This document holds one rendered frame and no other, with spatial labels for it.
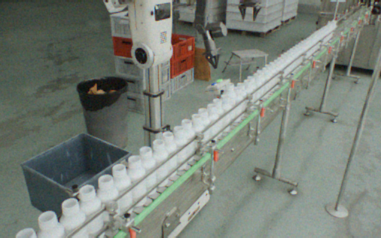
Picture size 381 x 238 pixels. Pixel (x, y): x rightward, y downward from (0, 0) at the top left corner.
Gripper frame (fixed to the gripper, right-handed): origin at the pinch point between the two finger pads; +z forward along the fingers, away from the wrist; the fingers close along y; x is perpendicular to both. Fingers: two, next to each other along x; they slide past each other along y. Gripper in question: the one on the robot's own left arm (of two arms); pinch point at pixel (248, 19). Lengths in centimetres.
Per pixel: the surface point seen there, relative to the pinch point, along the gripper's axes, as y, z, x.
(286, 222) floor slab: -36, 140, -13
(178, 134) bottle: -16, 24, 89
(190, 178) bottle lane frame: -20, 42, 88
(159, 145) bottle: -16, 23, 101
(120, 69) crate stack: 189, 89, -83
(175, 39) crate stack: 203, 82, -213
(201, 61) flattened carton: 164, 110, -221
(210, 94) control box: 2.2, 32.5, 35.5
